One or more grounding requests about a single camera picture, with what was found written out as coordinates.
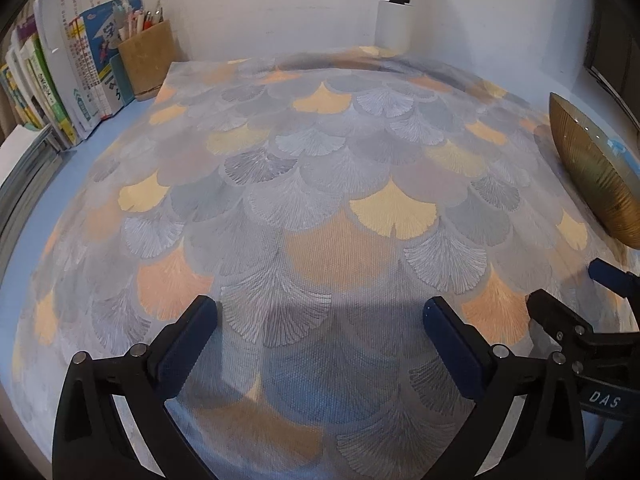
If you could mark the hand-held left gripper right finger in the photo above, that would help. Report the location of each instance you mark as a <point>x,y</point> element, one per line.
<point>452,355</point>

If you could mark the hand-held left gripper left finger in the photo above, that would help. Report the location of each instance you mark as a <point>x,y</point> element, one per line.
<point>187,355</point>

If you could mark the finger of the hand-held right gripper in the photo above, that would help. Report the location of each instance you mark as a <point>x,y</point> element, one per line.
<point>612,277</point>
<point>550,315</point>

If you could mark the amber ribbed glass bowl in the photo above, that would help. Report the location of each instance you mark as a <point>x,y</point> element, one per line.
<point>595,175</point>

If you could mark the fan-patterned table mat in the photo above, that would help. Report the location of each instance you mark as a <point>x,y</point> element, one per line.
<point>320,185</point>

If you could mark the black television screen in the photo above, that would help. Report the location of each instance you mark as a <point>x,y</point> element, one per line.
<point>625,60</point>

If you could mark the stack of white folders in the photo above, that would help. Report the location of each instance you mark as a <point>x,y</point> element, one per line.
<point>25,160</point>

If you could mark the brown pen holder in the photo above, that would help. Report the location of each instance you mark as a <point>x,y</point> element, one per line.
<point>147,60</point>

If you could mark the row of books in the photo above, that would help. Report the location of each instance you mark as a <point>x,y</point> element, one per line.
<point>85,70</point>

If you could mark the white desk lamp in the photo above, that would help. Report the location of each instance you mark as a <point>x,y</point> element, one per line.
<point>392,25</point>

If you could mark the bunch of pens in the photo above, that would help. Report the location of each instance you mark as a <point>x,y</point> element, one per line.
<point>135,22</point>

